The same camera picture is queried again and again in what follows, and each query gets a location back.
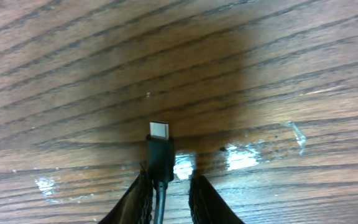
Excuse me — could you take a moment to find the black USB charger cable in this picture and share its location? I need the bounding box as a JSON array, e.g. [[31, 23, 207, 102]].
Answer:
[[145, 120, 176, 224]]

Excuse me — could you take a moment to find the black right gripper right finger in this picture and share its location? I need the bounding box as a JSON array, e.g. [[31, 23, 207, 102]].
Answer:
[[189, 175, 244, 224]]

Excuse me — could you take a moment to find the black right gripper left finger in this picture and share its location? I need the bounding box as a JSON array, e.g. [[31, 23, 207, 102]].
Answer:
[[99, 162, 153, 224]]

